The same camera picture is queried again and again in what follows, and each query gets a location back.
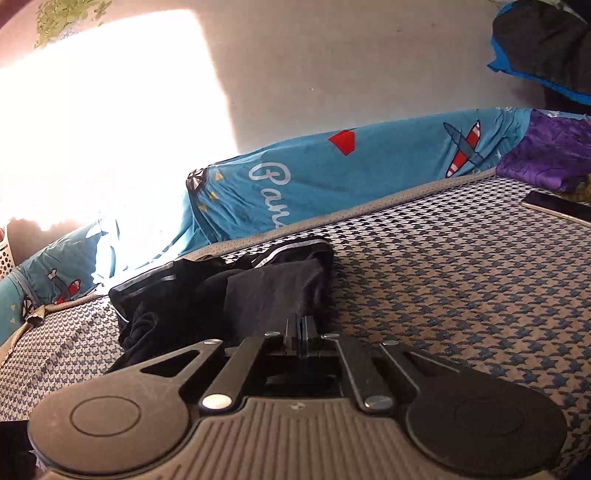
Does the black garment with white stripes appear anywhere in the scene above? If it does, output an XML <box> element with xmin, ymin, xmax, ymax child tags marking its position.
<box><xmin>109</xmin><ymin>237</ymin><xmax>334</xmax><ymax>371</ymax></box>

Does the houndstooth blue beige mattress cover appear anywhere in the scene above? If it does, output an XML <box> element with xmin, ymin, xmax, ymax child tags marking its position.
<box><xmin>1</xmin><ymin>173</ymin><xmax>590</xmax><ymax>479</ymax></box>

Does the white perforated laundry basket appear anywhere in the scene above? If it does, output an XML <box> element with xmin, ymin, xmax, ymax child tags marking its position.
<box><xmin>0</xmin><ymin>228</ymin><xmax>15</xmax><ymax>279</ymax></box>

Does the smartphone with gold edge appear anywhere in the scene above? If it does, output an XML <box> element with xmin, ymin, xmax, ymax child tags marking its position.
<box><xmin>521</xmin><ymin>191</ymin><xmax>591</xmax><ymax>227</ymax></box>

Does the purple floral cloth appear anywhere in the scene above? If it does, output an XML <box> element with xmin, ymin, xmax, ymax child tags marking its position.
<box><xmin>496</xmin><ymin>109</ymin><xmax>590</xmax><ymax>194</ymax></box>

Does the black and blue hanging garment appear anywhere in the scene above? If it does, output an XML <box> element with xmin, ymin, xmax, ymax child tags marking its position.
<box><xmin>488</xmin><ymin>1</ymin><xmax>590</xmax><ymax>105</ymax></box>

